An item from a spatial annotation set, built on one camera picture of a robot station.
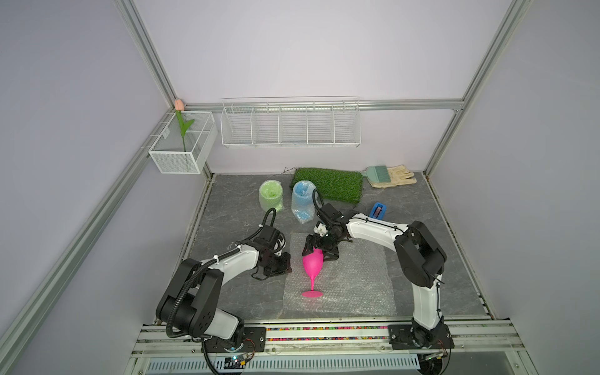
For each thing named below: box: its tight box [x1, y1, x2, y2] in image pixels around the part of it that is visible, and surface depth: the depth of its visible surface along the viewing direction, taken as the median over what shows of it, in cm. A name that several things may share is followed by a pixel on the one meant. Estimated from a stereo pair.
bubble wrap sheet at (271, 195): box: [258, 178, 284, 213], surface depth 96 cm
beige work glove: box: [367, 164, 418, 189], surface depth 122 cm
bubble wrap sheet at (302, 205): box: [290, 179, 317, 225], surface depth 97 cm
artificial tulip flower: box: [174, 98, 196, 153], surface depth 92 cm
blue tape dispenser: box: [368, 201, 387, 221], surface depth 104 cm
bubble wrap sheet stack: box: [282, 232, 397, 319], surface depth 85 cm
